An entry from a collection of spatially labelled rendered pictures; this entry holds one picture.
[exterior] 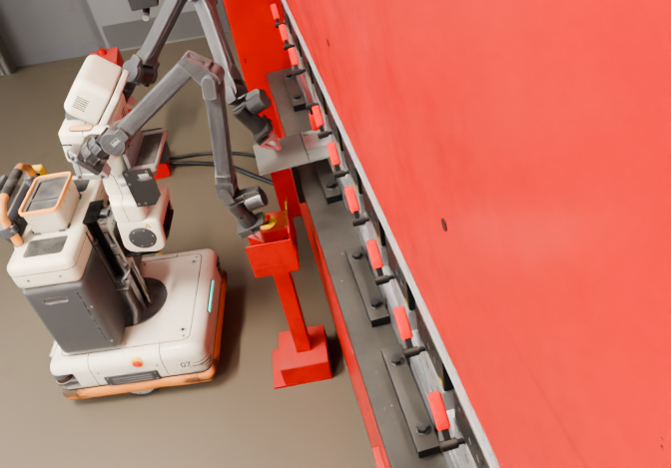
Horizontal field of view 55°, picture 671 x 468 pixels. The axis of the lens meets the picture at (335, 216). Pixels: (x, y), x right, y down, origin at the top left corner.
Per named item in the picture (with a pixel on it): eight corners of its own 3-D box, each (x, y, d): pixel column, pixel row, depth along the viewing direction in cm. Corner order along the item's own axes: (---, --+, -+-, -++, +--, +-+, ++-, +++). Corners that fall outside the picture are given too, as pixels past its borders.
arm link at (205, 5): (202, -8, 226) (180, -16, 216) (214, -17, 223) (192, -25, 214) (241, 105, 221) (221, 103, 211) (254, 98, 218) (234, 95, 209)
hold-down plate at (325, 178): (310, 157, 243) (309, 150, 241) (324, 153, 244) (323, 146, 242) (328, 205, 220) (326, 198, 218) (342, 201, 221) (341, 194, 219)
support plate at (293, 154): (253, 147, 233) (253, 145, 232) (324, 129, 235) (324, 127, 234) (260, 176, 219) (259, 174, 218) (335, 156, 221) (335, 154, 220)
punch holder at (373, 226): (367, 231, 163) (358, 180, 152) (399, 223, 163) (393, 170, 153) (383, 271, 151) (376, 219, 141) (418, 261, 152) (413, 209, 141)
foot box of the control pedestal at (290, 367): (273, 351, 288) (267, 334, 280) (328, 340, 287) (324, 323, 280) (274, 389, 273) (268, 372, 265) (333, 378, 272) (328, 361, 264)
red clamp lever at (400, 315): (390, 308, 124) (405, 358, 122) (411, 302, 124) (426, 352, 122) (389, 308, 125) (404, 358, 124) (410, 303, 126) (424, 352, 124)
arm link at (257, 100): (238, 92, 220) (222, 89, 213) (263, 75, 215) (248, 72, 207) (251, 124, 219) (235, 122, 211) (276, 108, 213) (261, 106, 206)
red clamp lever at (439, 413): (425, 394, 108) (442, 453, 107) (448, 387, 109) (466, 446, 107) (423, 393, 110) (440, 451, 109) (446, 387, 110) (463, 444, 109)
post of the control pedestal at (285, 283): (296, 341, 274) (268, 250, 240) (310, 339, 274) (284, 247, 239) (297, 352, 270) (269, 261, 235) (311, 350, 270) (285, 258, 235)
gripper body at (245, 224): (266, 227, 218) (255, 212, 213) (239, 237, 220) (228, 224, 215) (265, 214, 223) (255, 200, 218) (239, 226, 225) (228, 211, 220)
